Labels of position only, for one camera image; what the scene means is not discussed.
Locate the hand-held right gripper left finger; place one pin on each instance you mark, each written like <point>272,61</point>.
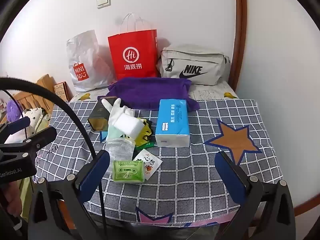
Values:
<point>93,177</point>

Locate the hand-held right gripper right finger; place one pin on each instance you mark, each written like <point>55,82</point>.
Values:
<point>228,177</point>

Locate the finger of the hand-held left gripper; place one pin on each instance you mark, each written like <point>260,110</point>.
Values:
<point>42,136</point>
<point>17,127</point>

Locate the green pocket tissue pack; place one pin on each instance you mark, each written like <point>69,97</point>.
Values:
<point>128,171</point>

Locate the clear plastic bag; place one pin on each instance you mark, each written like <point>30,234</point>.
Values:
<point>118,150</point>

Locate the white sachet with orange print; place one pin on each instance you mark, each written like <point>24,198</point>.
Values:
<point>151,163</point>

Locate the white sponge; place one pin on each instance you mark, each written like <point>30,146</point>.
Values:
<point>127,125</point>

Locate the green packet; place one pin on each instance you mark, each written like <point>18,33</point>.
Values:
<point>148,143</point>

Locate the yellow black pouch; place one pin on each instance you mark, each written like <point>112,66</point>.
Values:
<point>143,135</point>

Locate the white glove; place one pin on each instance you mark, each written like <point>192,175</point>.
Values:
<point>116,110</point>

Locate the person's left hand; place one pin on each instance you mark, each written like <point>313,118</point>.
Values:
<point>13,200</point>

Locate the floral cloth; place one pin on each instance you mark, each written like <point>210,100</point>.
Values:
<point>35,120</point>

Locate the purple plush toy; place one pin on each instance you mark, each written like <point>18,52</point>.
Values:
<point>13,110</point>

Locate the grey checked tablecloth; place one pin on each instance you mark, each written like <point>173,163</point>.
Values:
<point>200,175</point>

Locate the wooden headboard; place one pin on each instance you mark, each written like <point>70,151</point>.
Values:
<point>42,95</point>

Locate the brown cardboard box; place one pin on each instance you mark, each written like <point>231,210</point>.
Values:
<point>60,91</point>

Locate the dark green tin box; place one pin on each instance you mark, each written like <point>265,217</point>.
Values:
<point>98,117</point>

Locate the blue tissue pack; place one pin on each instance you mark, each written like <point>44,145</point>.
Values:
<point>172,122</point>

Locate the white plastic shopping bag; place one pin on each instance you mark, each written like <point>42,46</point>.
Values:
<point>85,62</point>

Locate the purple towel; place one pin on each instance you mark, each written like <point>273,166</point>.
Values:
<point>150,91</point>

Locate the beige waist bag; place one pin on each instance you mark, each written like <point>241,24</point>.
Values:
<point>192,65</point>

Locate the red paper shopping bag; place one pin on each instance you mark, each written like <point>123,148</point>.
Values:
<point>133,55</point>

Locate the brown wooden door frame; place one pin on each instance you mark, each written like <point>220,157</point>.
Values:
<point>240,30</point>

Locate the white wall light switch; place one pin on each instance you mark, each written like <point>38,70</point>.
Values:
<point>103,1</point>

